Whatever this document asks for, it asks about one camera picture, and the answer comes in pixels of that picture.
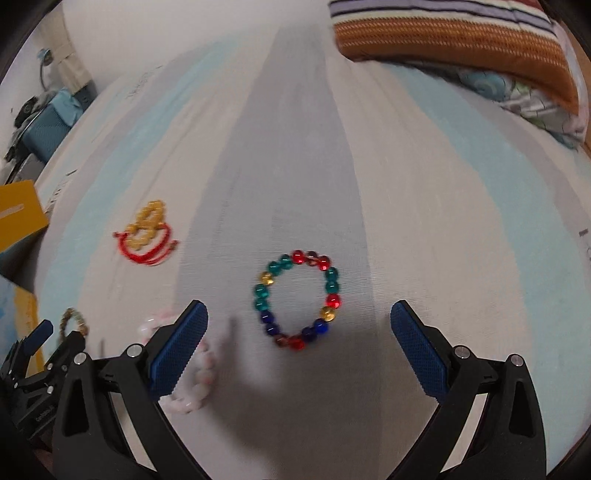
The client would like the yellow cardboard box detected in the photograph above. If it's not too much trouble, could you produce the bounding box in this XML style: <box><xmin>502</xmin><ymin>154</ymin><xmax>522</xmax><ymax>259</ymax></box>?
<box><xmin>0</xmin><ymin>180</ymin><xmax>49</xmax><ymax>256</ymax></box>

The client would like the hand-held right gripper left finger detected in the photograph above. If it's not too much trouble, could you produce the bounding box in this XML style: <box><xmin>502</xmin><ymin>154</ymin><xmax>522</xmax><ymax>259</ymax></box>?
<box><xmin>54</xmin><ymin>299</ymin><xmax>209</xmax><ymax>480</ymax></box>

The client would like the multicoloured glass bead bracelet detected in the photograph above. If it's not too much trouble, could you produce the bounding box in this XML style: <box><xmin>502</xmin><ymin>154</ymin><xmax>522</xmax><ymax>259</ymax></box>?
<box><xmin>252</xmin><ymin>249</ymin><xmax>343</xmax><ymax>352</ymax></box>

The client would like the floral patterned pillow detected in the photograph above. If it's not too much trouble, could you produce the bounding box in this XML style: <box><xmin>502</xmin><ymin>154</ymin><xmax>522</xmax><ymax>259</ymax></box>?
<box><xmin>455</xmin><ymin>21</ymin><xmax>589</xmax><ymax>149</ymax></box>

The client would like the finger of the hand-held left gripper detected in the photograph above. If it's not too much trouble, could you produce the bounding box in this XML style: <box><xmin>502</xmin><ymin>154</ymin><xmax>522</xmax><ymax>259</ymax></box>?
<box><xmin>42</xmin><ymin>332</ymin><xmax>86</xmax><ymax>377</ymax></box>
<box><xmin>0</xmin><ymin>320</ymin><xmax>55</xmax><ymax>377</ymax></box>

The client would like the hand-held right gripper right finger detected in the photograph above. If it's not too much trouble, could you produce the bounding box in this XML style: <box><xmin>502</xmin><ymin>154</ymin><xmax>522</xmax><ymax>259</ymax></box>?
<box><xmin>390</xmin><ymin>300</ymin><xmax>548</xmax><ymax>480</ymax></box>

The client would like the pink white bead bracelet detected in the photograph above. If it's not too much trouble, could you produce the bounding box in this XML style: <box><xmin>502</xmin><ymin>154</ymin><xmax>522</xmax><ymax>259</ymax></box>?
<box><xmin>137</xmin><ymin>308</ymin><xmax>218</xmax><ymax>415</ymax></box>

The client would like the striped bed sheet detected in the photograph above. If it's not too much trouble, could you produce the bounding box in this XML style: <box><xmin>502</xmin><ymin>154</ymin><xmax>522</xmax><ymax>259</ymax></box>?
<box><xmin>34</xmin><ymin>18</ymin><xmax>591</xmax><ymax>480</ymax></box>

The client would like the yellow bead red cord bracelet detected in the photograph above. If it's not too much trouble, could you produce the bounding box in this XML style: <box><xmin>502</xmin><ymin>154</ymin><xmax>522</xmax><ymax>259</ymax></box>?
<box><xmin>112</xmin><ymin>199</ymin><xmax>182</xmax><ymax>267</ymax></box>

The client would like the brown bead bracelet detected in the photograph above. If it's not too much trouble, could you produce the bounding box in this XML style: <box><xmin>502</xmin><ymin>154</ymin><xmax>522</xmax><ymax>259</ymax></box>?
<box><xmin>57</xmin><ymin>307</ymin><xmax>90</xmax><ymax>344</ymax></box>

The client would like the striped orange pillow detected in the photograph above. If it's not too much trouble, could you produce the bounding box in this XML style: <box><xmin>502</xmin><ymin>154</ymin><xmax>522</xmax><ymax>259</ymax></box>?
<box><xmin>327</xmin><ymin>0</ymin><xmax>581</xmax><ymax>116</ymax></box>

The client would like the blue bag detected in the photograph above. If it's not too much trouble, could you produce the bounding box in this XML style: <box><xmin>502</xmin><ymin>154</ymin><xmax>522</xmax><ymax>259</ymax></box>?
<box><xmin>25</xmin><ymin>89</ymin><xmax>93</xmax><ymax>163</ymax></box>

